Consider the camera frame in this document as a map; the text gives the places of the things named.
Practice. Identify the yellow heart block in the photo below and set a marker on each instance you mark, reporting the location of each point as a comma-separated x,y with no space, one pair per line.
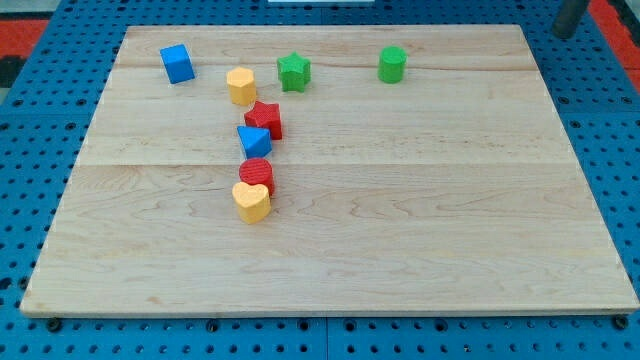
252,201

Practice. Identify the blue cube block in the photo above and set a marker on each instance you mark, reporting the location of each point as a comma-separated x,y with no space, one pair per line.
177,63

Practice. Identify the green star block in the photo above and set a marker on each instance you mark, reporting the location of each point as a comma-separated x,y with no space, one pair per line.
294,72

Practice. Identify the red cylinder block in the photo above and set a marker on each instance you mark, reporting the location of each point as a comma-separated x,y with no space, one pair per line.
256,171

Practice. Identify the green cylinder block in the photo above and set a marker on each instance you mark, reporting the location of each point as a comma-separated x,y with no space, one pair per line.
391,64

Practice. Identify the yellow hexagon block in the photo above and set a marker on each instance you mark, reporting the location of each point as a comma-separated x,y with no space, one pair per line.
241,85

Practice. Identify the blue triangle block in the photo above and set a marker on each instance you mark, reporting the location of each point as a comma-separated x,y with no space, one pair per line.
256,142

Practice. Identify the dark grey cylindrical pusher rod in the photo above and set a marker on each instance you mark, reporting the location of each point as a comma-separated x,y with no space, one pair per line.
568,17

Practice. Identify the red star block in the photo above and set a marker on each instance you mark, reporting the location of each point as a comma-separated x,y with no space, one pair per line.
267,116

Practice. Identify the wooden board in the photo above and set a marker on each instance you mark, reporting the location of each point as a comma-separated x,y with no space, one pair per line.
454,192

